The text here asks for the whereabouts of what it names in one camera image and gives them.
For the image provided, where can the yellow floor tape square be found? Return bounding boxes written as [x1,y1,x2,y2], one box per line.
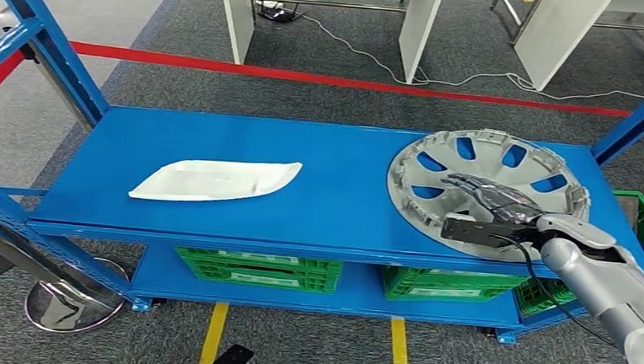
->
[195,301,415,364]

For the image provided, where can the chrome stanchion post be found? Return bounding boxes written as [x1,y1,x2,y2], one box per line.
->
[0,214,132,338]
[31,45,96,130]

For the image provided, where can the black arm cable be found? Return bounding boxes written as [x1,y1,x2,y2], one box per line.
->
[486,234,621,348]

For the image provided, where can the blue metal shelf rack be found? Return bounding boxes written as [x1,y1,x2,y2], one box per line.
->
[0,0,644,354]

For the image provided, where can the white panel-leg table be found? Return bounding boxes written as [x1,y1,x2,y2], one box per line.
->
[484,0,644,99]
[212,0,446,87]

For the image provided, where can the long red barrier belt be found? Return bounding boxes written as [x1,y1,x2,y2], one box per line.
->
[67,41,644,123]

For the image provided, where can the grey wheel hubcap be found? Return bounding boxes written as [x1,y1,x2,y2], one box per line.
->
[382,123,596,268]

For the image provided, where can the white curved plastic part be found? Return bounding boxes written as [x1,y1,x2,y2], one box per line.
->
[127,151,303,210]

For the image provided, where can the black flat bracket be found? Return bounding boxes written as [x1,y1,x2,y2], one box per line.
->
[201,342,255,364]

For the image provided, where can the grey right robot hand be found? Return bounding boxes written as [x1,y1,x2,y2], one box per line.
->
[438,172,548,227]

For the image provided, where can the black router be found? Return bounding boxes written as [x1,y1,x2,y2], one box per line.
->
[255,0,306,24]

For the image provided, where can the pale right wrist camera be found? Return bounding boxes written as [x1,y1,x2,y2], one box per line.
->
[439,211,540,253]

